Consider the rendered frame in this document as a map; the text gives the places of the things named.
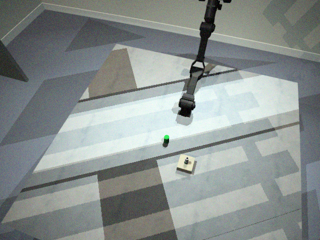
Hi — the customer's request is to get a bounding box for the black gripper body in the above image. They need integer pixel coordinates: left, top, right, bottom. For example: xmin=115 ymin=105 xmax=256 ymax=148
xmin=199 ymin=0 xmax=231 ymax=11

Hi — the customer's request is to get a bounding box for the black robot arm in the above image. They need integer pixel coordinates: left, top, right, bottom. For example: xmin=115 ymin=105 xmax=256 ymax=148
xmin=178 ymin=9 xmax=216 ymax=117

